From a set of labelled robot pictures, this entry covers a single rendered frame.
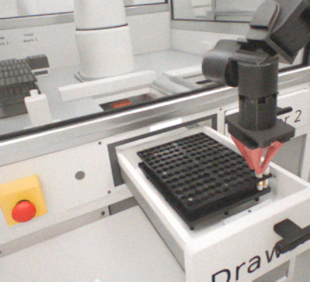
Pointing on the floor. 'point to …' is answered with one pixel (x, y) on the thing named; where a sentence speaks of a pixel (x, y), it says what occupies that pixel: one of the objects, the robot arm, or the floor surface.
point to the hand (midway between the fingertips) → (257, 166)
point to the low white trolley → (97, 254)
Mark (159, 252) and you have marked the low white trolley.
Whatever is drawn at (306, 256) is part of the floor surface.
